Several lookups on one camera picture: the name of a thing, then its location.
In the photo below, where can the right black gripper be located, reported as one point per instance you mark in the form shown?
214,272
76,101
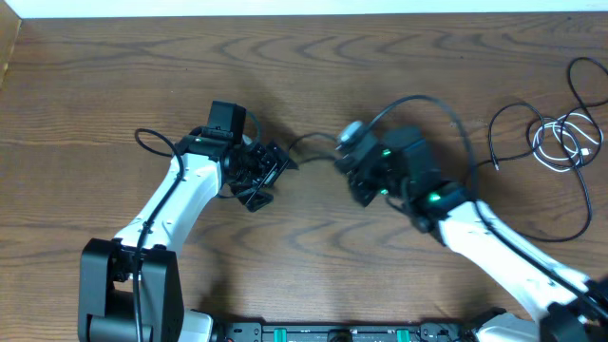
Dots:
351,168

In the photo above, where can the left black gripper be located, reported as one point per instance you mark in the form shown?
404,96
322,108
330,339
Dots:
277,161

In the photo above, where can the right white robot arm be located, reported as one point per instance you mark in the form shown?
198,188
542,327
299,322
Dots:
563,303

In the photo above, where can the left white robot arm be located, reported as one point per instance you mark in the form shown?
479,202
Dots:
130,285

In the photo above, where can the cardboard box edge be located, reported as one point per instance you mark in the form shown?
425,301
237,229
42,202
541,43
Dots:
10,24

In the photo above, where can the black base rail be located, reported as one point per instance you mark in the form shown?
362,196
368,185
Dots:
251,331

